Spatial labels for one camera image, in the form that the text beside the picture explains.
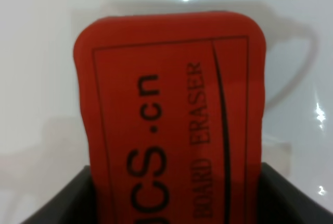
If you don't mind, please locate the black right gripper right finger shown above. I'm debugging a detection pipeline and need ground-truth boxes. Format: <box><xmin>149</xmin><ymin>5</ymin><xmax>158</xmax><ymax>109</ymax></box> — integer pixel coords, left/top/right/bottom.
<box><xmin>257</xmin><ymin>163</ymin><xmax>332</xmax><ymax>224</ymax></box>

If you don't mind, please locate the white board with aluminium frame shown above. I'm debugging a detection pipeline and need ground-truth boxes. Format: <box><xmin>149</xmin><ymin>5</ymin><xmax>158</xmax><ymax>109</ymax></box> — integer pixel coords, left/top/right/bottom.
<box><xmin>1</xmin><ymin>0</ymin><xmax>332</xmax><ymax>223</ymax></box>

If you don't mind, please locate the red whiteboard eraser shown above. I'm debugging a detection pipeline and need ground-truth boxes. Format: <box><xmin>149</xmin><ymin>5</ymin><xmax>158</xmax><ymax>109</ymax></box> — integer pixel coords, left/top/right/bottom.
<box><xmin>73</xmin><ymin>11</ymin><xmax>266</xmax><ymax>223</ymax></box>

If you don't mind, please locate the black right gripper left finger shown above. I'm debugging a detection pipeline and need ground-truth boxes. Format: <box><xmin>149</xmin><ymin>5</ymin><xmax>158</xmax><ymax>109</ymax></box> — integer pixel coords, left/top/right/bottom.
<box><xmin>22</xmin><ymin>166</ymin><xmax>98</xmax><ymax>224</ymax></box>

